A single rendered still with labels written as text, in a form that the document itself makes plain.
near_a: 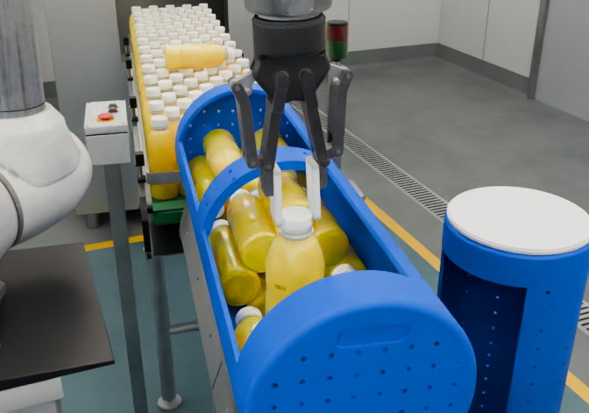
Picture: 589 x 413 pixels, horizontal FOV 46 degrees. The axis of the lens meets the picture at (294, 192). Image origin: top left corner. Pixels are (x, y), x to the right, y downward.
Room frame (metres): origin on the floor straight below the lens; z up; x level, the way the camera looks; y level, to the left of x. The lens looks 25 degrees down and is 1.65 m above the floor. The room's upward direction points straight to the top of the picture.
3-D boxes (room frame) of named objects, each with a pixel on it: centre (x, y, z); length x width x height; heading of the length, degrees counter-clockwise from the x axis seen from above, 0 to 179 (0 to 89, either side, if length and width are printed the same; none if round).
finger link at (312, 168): (0.73, -0.02, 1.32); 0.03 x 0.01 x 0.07; 15
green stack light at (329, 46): (1.98, -0.12, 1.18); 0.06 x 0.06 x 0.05
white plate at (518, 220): (1.22, -0.44, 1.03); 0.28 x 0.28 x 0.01
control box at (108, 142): (1.66, 0.47, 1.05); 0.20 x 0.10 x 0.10; 14
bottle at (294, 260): (0.72, 0.00, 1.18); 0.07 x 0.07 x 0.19
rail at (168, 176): (1.60, 0.16, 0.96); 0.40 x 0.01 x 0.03; 104
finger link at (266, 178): (0.71, 0.04, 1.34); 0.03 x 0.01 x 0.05; 105
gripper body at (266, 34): (0.72, 0.00, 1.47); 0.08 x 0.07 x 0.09; 105
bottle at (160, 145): (1.61, 0.33, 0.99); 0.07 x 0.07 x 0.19
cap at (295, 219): (0.72, 0.00, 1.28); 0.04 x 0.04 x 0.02
